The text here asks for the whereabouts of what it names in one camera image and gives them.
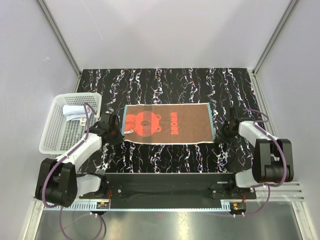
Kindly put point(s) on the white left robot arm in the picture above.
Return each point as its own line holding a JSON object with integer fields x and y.
{"x": 58, "y": 183}

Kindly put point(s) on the brown towel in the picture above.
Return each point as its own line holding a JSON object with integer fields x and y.
{"x": 168, "y": 124}

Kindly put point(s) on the left aluminium corner post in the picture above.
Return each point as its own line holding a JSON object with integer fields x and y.
{"x": 58, "y": 35}

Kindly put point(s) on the white terry towel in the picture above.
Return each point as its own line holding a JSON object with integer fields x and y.
{"x": 74, "y": 112}

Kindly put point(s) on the right aluminium corner post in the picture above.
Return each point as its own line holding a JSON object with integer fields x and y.
{"x": 275, "y": 35}

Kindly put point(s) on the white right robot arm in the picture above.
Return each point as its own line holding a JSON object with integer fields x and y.
{"x": 272, "y": 163}

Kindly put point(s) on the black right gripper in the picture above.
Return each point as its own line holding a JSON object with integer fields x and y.
{"x": 219, "y": 139}

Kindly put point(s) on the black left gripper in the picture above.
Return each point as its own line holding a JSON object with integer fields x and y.
{"x": 119, "y": 138}

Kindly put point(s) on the white plastic basket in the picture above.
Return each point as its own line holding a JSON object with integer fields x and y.
{"x": 60, "y": 135}

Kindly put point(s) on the white slotted cable duct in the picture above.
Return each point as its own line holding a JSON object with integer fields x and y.
{"x": 89, "y": 205}

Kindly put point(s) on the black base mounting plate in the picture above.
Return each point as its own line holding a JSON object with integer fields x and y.
{"x": 169, "y": 191}

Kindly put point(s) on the aluminium corner post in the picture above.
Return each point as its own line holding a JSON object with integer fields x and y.
{"x": 275, "y": 35}
{"x": 58, "y": 35}

